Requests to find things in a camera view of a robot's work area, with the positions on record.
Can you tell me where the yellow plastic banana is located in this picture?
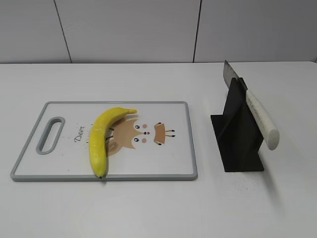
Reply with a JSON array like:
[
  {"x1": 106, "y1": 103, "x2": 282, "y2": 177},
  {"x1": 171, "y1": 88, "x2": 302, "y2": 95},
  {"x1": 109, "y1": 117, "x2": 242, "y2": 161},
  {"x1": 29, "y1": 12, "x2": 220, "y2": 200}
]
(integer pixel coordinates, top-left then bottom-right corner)
[{"x1": 89, "y1": 107, "x2": 137, "y2": 179}]

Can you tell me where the black knife stand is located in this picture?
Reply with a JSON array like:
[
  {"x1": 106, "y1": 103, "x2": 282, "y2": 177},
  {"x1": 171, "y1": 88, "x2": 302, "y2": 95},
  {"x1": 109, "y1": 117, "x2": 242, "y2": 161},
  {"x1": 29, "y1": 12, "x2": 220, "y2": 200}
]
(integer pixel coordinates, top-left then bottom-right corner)
[{"x1": 211, "y1": 78, "x2": 264, "y2": 172}]

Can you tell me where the white-handled kitchen knife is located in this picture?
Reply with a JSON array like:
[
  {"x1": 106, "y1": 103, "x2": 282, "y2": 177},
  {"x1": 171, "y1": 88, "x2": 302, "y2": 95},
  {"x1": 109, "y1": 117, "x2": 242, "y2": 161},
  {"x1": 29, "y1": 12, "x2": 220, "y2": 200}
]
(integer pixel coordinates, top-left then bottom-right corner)
[{"x1": 223, "y1": 60, "x2": 280, "y2": 150}]

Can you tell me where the white grey-rimmed cutting board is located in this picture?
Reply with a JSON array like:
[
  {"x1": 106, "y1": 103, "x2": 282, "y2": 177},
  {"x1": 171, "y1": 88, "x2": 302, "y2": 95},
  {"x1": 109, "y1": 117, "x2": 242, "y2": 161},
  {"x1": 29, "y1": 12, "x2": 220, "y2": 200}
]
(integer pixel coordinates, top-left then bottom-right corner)
[{"x1": 10, "y1": 101, "x2": 198, "y2": 182}]

